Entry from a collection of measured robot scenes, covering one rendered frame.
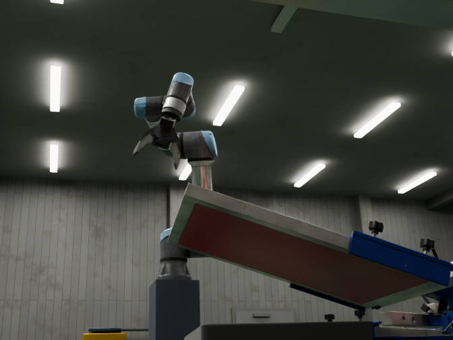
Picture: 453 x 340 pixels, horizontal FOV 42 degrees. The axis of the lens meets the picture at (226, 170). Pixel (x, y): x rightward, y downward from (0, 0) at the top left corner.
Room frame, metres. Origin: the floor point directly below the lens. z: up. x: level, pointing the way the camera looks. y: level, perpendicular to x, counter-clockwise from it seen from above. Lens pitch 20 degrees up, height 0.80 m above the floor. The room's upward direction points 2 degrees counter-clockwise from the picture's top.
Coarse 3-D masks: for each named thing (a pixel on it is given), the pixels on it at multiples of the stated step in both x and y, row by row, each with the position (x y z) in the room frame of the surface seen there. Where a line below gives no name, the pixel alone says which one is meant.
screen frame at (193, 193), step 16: (192, 192) 1.54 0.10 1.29; (208, 192) 1.54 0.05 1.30; (192, 208) 1.63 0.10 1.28; (224, 208) 1.56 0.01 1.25; (240, 208) 1.56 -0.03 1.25; (256, 208) 1.57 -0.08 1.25; (176, 224) 1.83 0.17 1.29; (272, 224) 1.58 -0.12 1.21; (288, 224) 1.59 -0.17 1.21; (304, 224) 1.59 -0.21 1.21; (176, 240) 2.03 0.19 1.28; (320, 240) 1.60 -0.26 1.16; (336, 240) 1.61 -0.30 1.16; (208, 256) 2.13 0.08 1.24; (256, 272) 2.16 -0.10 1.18; (416, 288) 1.81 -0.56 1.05; (368, 304) 2.17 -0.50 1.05
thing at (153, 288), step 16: (160, 288) 2.37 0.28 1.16; (176, 288) 2.38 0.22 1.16; (192, 288) 2.40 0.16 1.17; (160, 304) 2.37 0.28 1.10; (176, 304) 2.38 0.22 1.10; (192, 304) 2.40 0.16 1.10; (160, 320) 2.37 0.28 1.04; (176, 320) 2.38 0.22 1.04; (192, 320) 2.40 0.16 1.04; (160, 336) 2.37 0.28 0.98; (176, 336) 2.38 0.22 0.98
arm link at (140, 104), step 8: (160, 96) 1.92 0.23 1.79; (136, 104) 1.92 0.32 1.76; (144, 104) 1.92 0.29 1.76; (152, 104) 1.92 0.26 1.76; (160, 104) 1.91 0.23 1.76; (136, 112) 1.93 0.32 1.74; (144, 112) 1.93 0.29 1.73; (152, 112) 1.93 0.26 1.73; (160, 112) 1.93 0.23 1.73; (152, 120) 1.99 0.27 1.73; (168, 152) 2.29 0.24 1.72
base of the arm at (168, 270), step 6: (162, 258) 2.43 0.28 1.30; (168, 258) 2.42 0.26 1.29; (174, 258) 2.41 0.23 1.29; (180, 258) 2.42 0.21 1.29; (186, 258) 2.45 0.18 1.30; (162, 264) 2.43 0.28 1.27; (168, 264) 2.41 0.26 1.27; (174, 264) 2.41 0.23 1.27; (180, 264) 2.42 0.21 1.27; (186, 264) 2.45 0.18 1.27; (162, 270) 2.42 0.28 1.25; (168, 270) 2.41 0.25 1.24; (174, 270) 2.40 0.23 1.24; (180, 270) 2.41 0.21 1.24; (186, 270) 2.45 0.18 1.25; (156, 276) 2.45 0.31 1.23; (162, 276) 2.41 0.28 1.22; (168, 276) 2.40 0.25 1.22; (174, 276) 2.40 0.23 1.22; (180, 276) 2.40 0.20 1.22; (186, 276) 2.42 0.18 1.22
